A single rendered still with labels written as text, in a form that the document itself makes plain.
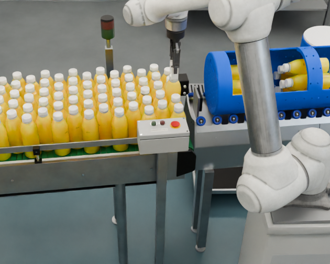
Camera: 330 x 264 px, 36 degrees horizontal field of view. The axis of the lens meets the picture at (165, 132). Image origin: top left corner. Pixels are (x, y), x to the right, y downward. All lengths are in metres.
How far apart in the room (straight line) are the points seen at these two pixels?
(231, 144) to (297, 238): 0.64
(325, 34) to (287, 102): 0.76
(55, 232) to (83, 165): 0.97
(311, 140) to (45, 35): 3.65
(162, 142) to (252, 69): 0.63
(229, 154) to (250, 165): 0.82
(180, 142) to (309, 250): 0.64
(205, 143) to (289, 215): 0.64
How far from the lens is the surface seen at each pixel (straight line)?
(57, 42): 4.91
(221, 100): 2.21
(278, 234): 1.88
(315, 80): 2.32
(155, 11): 1.88
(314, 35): 2.95
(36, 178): 2.28
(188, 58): 4.62
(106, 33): 2.49
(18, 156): 2.27
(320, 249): 2.02
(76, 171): 2.25
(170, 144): 2.04
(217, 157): 2.46
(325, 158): 1.78
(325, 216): 1.91
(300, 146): 1.76
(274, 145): 1.63
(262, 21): 1.49
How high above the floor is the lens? 2.37
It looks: 39 degrees down
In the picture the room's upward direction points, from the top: 2 degrees clockwise
